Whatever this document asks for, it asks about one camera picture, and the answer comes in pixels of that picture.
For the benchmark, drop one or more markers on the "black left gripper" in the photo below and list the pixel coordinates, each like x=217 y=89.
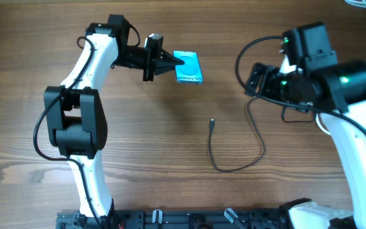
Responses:
x=159 y=62

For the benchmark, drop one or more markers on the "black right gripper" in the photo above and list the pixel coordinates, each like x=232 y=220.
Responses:
x=271 y=75

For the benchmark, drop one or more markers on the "blue Galaxy smartphone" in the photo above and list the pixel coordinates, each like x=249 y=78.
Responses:
x=190 y=71

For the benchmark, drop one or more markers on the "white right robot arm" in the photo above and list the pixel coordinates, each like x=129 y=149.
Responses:
x=311 y=79

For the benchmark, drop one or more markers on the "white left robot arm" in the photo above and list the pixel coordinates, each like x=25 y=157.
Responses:
x=75 y=118

